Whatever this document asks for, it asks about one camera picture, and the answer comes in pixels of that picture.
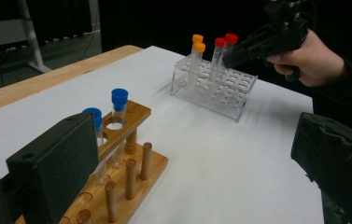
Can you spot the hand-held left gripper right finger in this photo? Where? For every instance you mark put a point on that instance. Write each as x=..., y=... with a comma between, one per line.
x=341, y=168

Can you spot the wooden test tube rack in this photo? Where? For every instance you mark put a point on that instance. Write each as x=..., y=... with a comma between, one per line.
x=153, y=163

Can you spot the white metal stand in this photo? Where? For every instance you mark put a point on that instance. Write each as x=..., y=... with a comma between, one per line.
x=32, y=37

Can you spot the clear acrylic tube rack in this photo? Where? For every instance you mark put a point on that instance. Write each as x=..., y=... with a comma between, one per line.
x=226, y=102

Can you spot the blue-capped test tube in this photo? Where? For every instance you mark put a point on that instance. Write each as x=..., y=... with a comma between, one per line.
x=96, y=119
x=119, y=98

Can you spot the orange-capped test tube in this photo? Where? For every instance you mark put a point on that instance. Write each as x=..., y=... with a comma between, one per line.
x=197, y=38
x=199, y=47

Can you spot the white table sheet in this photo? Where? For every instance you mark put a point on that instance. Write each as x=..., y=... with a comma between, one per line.
x=226, y=171

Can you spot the red-capped test tube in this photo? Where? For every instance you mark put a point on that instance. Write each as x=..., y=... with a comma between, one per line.
x=219, y=42
x=231, y=38

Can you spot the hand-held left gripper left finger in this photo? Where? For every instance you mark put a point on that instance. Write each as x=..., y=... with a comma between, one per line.
x=58, y=161

